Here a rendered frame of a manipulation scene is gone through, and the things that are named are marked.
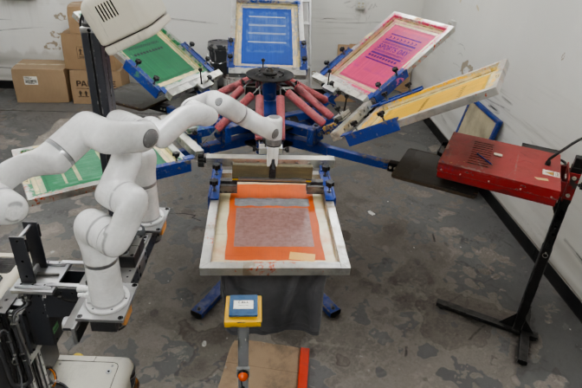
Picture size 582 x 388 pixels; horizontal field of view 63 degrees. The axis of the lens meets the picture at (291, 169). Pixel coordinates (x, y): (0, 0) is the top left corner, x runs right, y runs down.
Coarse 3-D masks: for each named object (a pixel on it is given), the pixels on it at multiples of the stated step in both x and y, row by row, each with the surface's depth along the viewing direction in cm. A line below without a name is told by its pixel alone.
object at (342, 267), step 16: (224, 176) 249; (208, 224) 207; (336, 224) 212; (208, 240) 198; (336, 240) 202; (208, 256) 188; (336, 256) 198; (208, 272) 183; (224, 272) 184; (240, 272) 184; (256, 272) 185; (272, 272) 185; (288, 272) 186; (304, 272) 186; (320, 272) 187; (336, 272) 187
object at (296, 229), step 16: (272, 192) 240; (288, 192) 241; (304, 192) 242; (288, 208) 228; (304, 208) 229; (288, 224) 216; (304, 224) 217; (288, 240) 206; (304, 240) 207; (288, 256) 196; (320, 256) 197
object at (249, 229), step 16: (240, 192) 239; (256, 192) 239; (240, 208) 226; (256, 208) 227; (272, 208) 228; (240, 224) 214; (256, 224) 215; (272, 224) 216; (240, 240) 204; (256, 240) 205; (272, 240) 205; (240, 256) 195; (256, 256) 195; (272, 256) 196
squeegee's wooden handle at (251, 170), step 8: (232, 168) 226; (240, 168) 226; (248, 168) 226; (256, 168) 226; (264, 168) 227; (280, 168) 227; (288, 168) 227; (296, 168) 228; (304, 168) 228; (312, 168) 228; (232, 176) 228; (240, 176) 228; (248, 176) 228; (256, 176) 228; (264, 176) 229; (280, 176) 229; (288, 176) 229; (296, 176) 230; (304, 176) 230
